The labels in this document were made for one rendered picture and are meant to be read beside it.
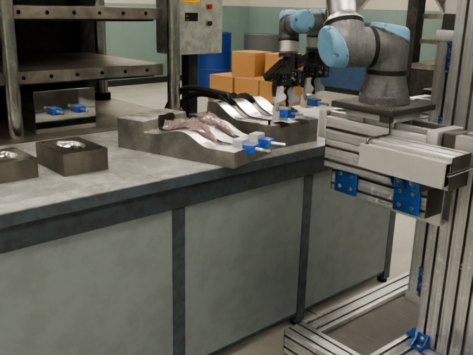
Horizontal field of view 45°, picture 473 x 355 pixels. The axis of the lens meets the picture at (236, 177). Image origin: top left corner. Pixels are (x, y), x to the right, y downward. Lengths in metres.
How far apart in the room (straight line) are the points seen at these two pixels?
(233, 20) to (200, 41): 8.29
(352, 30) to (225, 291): 1.04
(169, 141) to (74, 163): 0.36
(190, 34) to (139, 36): 7.00
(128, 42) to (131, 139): 7.72
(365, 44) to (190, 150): 0.68
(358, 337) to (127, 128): 1.10
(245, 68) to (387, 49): 5.82
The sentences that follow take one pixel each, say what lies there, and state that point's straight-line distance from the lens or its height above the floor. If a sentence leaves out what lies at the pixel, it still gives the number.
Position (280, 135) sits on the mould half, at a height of 0.85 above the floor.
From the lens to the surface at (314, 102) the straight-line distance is 2.42.
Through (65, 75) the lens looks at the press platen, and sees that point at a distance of 2.53.
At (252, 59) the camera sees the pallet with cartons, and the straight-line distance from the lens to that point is 7.42.
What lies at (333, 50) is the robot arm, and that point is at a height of 1.20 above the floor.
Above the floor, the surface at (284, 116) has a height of 0.92.
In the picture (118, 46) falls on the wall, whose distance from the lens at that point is 9.69.
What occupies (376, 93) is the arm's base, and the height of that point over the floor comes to 1.07.
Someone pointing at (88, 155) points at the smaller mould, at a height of 0.86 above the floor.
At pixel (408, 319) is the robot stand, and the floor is 0.21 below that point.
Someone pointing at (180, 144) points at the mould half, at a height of 0.85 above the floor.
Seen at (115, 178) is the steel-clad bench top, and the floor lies 0.80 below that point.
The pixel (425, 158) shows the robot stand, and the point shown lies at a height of 0.95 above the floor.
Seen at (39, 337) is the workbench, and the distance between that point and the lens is 1.80.
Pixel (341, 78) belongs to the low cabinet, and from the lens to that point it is 9.44.
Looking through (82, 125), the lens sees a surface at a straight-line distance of 2.57.
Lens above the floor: 1.31
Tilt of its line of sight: 17 degrees down
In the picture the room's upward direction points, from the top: 1 degrees clockwise
